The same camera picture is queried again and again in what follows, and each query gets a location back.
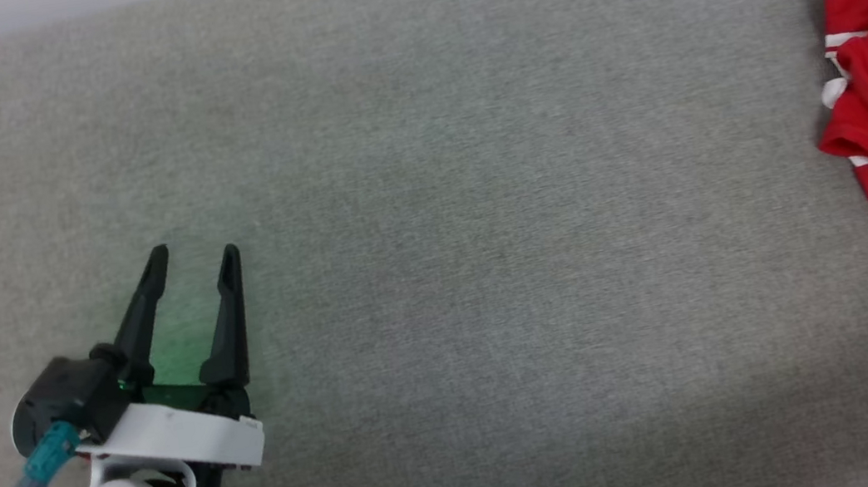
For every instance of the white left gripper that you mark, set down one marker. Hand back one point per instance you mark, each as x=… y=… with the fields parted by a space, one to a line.
x=175 y=441

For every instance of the grey fabric sofa cushion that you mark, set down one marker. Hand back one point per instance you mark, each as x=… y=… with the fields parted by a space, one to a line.
x=482 y=229

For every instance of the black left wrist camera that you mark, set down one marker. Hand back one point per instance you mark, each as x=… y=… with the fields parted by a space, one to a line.
x=72 y=392

